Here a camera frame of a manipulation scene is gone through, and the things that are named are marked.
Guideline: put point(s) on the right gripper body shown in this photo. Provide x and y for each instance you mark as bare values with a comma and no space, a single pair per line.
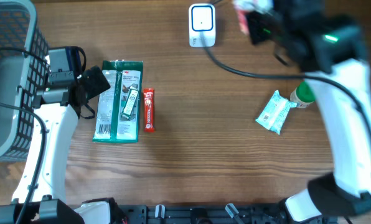
266,31

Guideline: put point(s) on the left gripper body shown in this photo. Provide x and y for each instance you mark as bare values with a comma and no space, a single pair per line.
96,84

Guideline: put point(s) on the red white tissue pack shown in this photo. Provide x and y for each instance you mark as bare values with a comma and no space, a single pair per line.
242,20

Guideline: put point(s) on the green white gloves package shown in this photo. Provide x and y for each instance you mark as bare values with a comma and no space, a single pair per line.
110,126

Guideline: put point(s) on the green white balm box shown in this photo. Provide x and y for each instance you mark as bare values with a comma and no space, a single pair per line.
130,103

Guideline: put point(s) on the red coffee stick sachet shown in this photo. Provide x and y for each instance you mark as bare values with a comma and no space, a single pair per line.
148,95

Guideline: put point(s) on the teal wet wipes pack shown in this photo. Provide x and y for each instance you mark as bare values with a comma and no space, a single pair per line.
275,113

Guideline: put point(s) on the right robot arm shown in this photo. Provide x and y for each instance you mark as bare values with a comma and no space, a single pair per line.
331,55

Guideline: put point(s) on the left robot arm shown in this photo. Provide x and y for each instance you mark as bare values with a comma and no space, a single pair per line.
56,109

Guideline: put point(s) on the white barcode scanner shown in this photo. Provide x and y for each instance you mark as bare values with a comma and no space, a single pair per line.
202,25

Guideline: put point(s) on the grey plastic mesh basket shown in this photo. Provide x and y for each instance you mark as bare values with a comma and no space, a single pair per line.
23,68

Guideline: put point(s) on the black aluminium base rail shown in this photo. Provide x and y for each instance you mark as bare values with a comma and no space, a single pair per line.
257,213

